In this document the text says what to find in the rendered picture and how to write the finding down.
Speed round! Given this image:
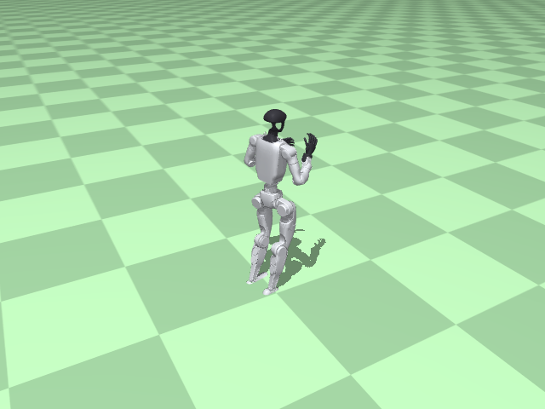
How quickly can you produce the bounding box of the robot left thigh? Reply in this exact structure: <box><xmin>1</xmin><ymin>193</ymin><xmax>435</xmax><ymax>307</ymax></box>
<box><xmin>251</xmin><ymin>193</ymin><xmax>273</xmax><ymax>248</ymax></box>

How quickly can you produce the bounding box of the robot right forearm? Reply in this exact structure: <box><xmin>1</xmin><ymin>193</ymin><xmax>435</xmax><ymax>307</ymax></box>
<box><xmin>300</xmin><ymin>156</ymin><xmax>312</xmax><ymax>183</ymax></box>

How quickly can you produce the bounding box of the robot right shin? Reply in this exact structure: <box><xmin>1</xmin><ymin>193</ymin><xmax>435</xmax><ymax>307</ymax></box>
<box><xmin>268</xmin><ymin>246</ymin><xmax>288</xmax><ymax>291</ymax></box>

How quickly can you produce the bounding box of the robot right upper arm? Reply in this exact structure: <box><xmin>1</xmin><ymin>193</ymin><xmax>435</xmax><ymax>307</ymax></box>
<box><xmin>280</xmin><ymin>144</ymin><xmax>305</xmax><ymax>186</ymax></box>

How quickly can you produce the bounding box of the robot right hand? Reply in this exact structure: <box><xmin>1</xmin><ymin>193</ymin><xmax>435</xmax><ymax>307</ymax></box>
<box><xmin>301</xmin><ymin>133</ymin><xmax>318</xmax><ymax>162</ymax></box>

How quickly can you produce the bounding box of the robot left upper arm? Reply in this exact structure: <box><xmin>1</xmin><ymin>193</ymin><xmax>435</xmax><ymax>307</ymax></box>
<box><xmin>244</xmin><ymin>134</ymin><xmax>261</xmax><ymax>167</ymax></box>

